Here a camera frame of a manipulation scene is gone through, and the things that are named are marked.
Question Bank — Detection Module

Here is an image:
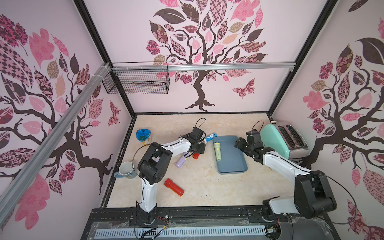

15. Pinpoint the red flashlight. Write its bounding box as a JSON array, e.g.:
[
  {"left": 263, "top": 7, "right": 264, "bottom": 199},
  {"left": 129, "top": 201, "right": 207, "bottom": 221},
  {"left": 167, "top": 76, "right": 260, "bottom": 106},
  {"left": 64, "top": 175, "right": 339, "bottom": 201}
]
[
  {"left": 164, "top": 179, "right": 185, "bottom": 197},
  {"left": 193, "top": 153, "right": 200, "bottom": 160}
]

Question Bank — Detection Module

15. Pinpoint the blue white flashlight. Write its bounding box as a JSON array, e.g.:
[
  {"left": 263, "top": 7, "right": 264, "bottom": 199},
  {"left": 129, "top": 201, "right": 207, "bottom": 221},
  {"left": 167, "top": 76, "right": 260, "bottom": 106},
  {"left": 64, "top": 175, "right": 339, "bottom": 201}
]
[{"left": 204, "top": 133, "right": 217, "bottom": 144}]

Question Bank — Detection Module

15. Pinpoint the green yellow flashlight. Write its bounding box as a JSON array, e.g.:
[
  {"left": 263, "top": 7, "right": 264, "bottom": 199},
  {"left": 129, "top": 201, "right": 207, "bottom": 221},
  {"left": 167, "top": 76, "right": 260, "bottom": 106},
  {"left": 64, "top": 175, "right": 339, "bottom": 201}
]
[{"left": 214, "top": 142, "right": 222, "bottom": 161}]

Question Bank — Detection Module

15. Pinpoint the purple yellow flashlight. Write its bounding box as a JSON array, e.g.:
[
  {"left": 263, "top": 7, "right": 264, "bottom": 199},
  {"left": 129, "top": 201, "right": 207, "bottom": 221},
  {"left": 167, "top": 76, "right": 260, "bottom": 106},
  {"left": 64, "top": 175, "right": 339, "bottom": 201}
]
[{"left": 175, "top": 155, "right": 187, "bottom": 168}]

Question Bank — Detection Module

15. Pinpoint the blue plastic tray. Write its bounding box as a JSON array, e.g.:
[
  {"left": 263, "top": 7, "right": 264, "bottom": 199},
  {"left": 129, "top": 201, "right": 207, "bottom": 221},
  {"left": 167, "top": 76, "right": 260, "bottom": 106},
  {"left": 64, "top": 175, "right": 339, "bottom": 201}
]
[{"left": 213, "top": 136, "right": 248, "bottom": 175}]

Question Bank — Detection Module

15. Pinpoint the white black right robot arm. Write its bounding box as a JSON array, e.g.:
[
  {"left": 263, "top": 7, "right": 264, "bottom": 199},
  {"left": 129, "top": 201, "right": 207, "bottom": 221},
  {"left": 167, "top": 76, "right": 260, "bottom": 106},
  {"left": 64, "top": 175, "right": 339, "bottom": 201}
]
[{"left": 235, "top": 137, "right": 337, "bottom": 221}]

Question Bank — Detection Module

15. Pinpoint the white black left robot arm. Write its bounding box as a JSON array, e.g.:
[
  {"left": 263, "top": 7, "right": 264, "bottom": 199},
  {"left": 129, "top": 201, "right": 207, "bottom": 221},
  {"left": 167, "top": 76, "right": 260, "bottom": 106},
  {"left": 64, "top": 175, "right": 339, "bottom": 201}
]
[{"left": 138, "top": 137, "right": 207, "bottom": 225}]

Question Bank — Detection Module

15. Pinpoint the mint green toaster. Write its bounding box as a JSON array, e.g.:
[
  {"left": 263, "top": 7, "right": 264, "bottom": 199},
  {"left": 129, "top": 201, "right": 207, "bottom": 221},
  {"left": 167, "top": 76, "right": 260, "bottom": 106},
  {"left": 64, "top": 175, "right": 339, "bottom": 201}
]
[{"left": 261, "top": 122, "right": 310, "bottom": 160}]

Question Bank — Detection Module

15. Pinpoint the blue lidded snack cup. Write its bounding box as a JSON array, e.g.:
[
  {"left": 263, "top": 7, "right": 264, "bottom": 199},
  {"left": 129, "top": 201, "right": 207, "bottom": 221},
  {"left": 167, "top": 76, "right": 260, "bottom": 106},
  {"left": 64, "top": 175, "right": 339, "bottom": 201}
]
[{"left": 136, "top": 129, "right": 152, "bottom": 145}]

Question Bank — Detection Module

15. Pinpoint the blue floral mug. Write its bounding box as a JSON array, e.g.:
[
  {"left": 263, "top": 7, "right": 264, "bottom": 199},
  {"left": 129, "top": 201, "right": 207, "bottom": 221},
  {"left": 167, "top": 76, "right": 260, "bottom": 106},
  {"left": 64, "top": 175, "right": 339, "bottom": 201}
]
[{"left": 114, "top": 162, "right": 137, "bottom": 179}]

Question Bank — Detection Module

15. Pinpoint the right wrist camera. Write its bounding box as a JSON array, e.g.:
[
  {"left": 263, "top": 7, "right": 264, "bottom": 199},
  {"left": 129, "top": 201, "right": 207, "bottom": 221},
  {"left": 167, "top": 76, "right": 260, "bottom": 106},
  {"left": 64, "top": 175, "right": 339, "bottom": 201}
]
[{"left": 246, "top": 130, "right": 262, "bottom": 144}]

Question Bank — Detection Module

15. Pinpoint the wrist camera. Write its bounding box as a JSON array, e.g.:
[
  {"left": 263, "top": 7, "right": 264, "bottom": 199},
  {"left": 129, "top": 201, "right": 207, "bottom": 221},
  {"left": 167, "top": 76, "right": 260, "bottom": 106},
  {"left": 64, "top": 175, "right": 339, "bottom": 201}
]
[
  {"left": 246, "top": 130, "right": 262, "bottom": 144},
  {"left": 190, "top": 127, "right": 205, "bottom": 141}
]

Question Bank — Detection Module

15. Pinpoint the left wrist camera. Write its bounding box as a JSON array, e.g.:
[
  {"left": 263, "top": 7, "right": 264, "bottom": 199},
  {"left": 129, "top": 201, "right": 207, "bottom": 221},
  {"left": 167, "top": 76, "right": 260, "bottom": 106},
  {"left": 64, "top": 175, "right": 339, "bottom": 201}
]
[{"left": 190, "top": 127, "right": 205, "bottom": 141}]

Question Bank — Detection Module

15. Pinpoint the aluminium frame rail back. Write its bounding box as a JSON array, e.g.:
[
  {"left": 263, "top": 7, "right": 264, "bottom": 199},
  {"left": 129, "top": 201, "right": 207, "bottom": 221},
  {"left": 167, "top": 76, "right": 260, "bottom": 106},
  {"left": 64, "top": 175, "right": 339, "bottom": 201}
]
[{"left": 112, "top": 62, "right": 296, "bottom": 72}]

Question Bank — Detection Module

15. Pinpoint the aluminium frame rail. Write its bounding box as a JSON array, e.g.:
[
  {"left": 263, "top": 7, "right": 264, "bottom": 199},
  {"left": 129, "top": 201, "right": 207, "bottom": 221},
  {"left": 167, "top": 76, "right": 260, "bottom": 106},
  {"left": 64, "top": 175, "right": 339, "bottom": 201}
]
[
  {"left": 112, "top": 62, "right": 296, "bottom": 72},
  {"left": 1, "top": 63, "right": 111, "bottom": 224}
]

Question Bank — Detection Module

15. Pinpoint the black wire basket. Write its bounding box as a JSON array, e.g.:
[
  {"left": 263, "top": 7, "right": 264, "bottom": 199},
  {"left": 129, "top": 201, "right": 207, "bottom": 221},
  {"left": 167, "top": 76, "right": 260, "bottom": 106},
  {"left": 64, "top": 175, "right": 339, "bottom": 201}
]
[{"left": 102, "top": 62, "right": 171, "bottom": 94}]

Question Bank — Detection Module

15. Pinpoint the white slotted cable duct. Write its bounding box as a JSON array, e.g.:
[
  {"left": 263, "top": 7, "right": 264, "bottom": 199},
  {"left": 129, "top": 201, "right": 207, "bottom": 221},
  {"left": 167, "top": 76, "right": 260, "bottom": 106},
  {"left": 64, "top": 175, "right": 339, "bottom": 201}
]
[{"left": 94, "top": 226, "right": 266, "bottom": 240}]

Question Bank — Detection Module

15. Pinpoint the aluminium frame rail left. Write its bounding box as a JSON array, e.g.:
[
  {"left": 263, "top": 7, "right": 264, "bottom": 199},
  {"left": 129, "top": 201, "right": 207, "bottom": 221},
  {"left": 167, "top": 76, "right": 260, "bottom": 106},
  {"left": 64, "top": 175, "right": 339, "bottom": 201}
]
[{"left": 1, "top": 63, "right": 111, "bottom": 224}]

